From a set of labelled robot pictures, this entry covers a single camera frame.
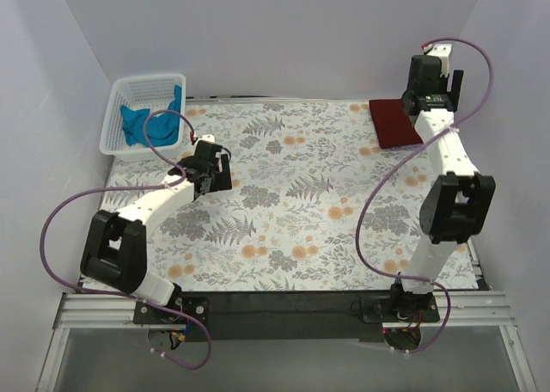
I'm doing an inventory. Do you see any dark red t-shirt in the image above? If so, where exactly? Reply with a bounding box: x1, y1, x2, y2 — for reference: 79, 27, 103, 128
369, 99, 422, 150

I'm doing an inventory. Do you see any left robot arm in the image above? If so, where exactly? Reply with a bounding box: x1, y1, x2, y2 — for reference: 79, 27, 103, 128
80, 135, 232, 323

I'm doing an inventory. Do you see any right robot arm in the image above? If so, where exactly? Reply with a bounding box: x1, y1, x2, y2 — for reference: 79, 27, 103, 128
388, 54, 496, 321

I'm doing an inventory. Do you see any teal t-shirt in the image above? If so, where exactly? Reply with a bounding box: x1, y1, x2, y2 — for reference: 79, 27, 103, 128
119, 85, 182, 148

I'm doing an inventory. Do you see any folded purple t-shirt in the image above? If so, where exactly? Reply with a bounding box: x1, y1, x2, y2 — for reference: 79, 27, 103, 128
390, 144, 424, 152

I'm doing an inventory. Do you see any white plastic basket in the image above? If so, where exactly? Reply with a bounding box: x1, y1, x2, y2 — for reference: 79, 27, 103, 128
100, 73, 186, 162

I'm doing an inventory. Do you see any floral table mat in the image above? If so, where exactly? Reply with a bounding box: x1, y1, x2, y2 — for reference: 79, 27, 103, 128
83, 101, 480, 292

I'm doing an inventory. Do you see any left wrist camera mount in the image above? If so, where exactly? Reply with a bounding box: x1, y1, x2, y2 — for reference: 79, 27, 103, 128
190, 133, 216, 145

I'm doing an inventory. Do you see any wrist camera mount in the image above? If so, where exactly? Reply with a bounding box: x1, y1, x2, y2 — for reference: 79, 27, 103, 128
422, 43, 452, 77
190, 133, 216, 145

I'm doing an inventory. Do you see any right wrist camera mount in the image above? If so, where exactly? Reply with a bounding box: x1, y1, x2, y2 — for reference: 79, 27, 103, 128
422, 43, 452, 77

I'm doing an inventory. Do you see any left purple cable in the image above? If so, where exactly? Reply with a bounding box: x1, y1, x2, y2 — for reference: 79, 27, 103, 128
44, 110, 213, 371

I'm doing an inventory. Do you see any aluminium front rail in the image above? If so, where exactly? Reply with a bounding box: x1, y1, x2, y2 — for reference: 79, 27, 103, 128
53, 291, 516, 328

